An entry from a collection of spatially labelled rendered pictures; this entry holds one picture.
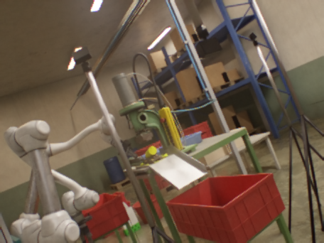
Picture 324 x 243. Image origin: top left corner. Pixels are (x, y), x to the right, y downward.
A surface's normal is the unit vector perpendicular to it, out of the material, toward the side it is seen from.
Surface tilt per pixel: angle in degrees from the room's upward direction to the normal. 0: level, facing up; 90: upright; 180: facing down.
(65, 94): 90
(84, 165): 90
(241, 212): 90
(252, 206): 90
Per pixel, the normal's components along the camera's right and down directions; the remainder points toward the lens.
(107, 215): 0.42, -0.18
